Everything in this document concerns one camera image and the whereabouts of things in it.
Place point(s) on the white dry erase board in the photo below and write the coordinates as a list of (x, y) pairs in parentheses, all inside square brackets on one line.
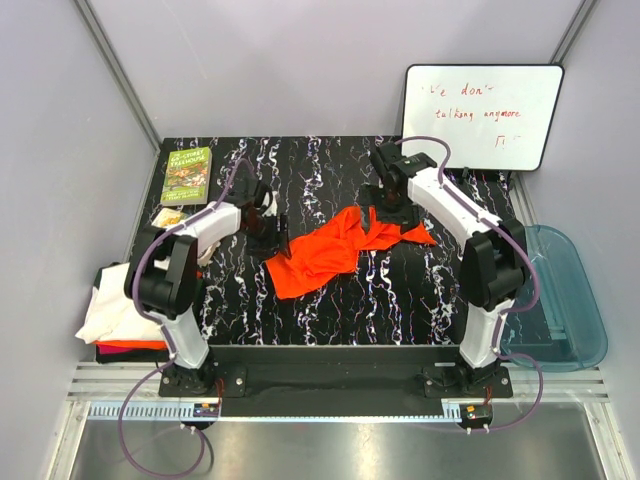
[(493, 117)]

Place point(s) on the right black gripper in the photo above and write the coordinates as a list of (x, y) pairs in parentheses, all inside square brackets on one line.
[(407, 218)]

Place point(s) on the green treehouse book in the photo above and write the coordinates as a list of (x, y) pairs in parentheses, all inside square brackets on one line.
[(187, 177)]

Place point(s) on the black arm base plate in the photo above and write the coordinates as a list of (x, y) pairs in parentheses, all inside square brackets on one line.
[(431, 371)]

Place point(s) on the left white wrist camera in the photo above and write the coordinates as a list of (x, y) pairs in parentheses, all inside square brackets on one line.
[(269, 205)]

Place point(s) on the teal plastic bin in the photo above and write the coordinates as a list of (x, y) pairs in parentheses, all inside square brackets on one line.
[(564, 331)]

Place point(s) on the orange folded t shirt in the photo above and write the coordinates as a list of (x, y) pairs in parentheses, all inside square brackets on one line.
[(133, 344)]

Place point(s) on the black marbled table mat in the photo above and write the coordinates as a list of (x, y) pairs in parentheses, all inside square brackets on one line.
[(349, 281)]

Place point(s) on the dark folded t shirt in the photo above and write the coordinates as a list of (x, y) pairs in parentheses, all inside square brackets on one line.
[(108, 355)]

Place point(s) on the grey cable duct rail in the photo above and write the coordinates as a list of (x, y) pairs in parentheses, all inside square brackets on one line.
[(159, 410)]

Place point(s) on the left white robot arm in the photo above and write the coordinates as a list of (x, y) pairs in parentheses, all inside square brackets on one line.
[(162, 277)]

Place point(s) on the white folded t shirt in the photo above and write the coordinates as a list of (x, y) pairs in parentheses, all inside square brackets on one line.
[(111, 315)]

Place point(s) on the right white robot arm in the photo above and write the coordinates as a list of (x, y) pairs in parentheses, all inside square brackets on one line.
[(494, 253)]

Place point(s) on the yellow small book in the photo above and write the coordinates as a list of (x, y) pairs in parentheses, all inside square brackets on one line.
[(168, 217)]

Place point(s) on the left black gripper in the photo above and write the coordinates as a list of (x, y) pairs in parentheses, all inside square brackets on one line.
[(271, 244)]

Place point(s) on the orange t shirt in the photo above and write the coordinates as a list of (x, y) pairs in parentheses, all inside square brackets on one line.
[(133, 344), (334, 249)]

